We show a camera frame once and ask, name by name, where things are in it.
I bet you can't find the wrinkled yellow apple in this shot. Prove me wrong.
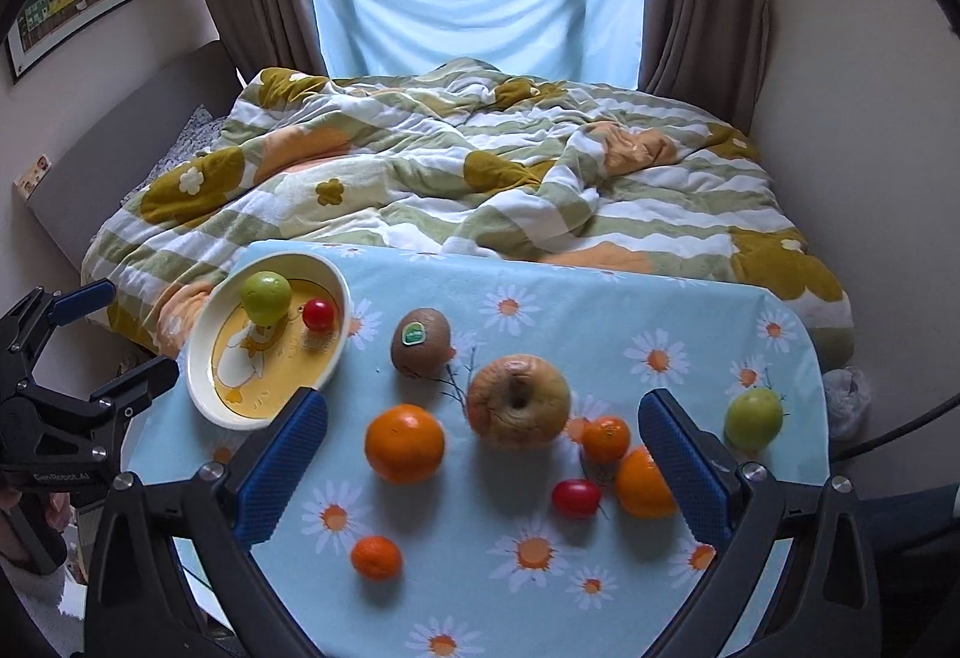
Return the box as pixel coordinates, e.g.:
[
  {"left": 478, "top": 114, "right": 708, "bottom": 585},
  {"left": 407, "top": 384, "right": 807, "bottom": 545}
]
[{"left": 466, "top": 354, "right": 571, "bottom": 453}]

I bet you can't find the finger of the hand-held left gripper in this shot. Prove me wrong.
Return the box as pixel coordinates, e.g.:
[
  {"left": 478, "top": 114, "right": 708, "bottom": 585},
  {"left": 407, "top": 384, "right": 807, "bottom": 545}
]
[
  {"left": 90, "top": 354, "right": 181, "bottom": 419},
  {"left": 0, "top": 279, "right": 117, "bottom": 389}
]

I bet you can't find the blue daisy print tablecloth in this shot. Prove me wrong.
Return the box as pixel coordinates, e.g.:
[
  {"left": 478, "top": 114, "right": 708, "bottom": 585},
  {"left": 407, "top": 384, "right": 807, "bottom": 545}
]
[{"left": 124, "top": 240, "right": 832, "bottom": 658}]

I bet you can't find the brown kiwi with green sticker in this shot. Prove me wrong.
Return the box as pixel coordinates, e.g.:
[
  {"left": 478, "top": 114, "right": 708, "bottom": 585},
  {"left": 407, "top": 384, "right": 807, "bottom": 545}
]
[{"left": 390, "top": 307, "right": 453, "bottom": 378}]

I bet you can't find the person's left forearm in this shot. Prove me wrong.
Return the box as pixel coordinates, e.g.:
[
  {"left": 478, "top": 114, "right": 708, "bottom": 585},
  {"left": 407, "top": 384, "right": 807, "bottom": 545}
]
[{"left": 0, "top": 553, "right": 85, "bottom": 638}]

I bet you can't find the black cable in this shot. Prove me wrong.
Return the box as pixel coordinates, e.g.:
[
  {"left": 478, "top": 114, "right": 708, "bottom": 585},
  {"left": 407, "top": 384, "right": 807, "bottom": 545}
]
[{"left": 829, "top": 392, "right": 960, "bottom": 460}]

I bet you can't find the green striped flower blanket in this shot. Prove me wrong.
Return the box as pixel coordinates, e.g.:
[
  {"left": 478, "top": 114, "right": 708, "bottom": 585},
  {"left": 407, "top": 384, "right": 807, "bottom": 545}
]
[{"left": 79, "top": 56, "right": 856, "bottom": 366}]

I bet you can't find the white plastic bag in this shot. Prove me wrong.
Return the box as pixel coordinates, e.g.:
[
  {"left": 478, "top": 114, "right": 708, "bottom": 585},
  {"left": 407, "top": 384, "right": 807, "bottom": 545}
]
[{"left": 821, "top": 365, "right": 875, "bottom": 445}]

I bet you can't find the person's left hand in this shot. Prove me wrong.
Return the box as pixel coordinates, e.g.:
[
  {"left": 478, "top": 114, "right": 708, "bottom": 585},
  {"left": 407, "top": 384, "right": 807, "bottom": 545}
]
[{"left": 0, "top": 484, "right": 76, "bottom": 573}]

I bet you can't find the large green apple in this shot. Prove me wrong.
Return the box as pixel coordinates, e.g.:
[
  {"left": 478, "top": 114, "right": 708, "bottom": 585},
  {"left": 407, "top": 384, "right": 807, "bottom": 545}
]
[{"left": 724, "top": 386, "right": 787, "bottom": 449}]

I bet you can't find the light blue window cloth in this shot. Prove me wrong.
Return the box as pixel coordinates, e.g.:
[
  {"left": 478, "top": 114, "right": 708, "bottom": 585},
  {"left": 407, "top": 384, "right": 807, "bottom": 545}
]
[{"left": 304, "top": 0, "right": 647, "bottom": 89}]

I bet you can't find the large orange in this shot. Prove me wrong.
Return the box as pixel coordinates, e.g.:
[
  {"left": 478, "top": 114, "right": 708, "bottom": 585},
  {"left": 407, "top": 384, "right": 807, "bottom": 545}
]
[
  {"left": 615, "top": 446, "right": 680, "bottom": 520},
  {"left": 364, "top": 404, "right": 446, "bottom": 485}
]

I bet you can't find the small green apple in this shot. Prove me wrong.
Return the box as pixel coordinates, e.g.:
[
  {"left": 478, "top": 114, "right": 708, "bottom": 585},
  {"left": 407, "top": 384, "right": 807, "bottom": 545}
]
[{"left": 241, "top": 271, "right": 293, "bottom": 325}]

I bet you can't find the grey bed headboard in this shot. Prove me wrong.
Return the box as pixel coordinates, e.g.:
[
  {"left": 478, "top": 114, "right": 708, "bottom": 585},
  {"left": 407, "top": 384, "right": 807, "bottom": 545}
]
[{"left": 13, "top": 39, "right": 241, "bottom": 269}]

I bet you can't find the grey patterned bed sheet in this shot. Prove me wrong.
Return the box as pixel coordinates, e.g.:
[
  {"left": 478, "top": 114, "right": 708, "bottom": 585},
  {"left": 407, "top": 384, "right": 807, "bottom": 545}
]
[{"left": 120, "top": 105, "right": 230, "bottom": 205}]

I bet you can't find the cream bowl with yellow duck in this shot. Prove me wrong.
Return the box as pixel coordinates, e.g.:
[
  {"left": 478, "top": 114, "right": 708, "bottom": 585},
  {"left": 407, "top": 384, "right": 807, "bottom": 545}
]
[{"left": 185, "top": 251, "right": 352, "bottom": 432}]

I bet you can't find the small tangerine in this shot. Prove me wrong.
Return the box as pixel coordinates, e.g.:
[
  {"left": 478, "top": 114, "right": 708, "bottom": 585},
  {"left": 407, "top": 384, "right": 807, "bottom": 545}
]
[
  {"left": 581, "top": 416, "right": 632, "bottom": 465},
  {"left": 352, "top": 535, "right": 404, "bottom": 582}
]

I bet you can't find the dark blue cloth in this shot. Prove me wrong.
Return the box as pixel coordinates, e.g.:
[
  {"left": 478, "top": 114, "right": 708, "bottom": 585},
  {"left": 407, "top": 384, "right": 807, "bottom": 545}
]
[{"left": 855, "top": 482, "right": 960, "bottom": 629}]

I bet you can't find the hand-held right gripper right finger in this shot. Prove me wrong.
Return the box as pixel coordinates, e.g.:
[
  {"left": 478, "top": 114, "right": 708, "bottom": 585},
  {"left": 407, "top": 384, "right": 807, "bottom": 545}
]
[{"left": 637, "top": 388, "right": 882, "bottom": 658}]

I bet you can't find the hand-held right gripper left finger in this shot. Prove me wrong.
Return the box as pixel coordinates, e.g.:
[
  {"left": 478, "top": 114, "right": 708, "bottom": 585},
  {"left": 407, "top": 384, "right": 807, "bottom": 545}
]
[{"left": 85, "top": 386, "right": 331, "bottom": 658}]

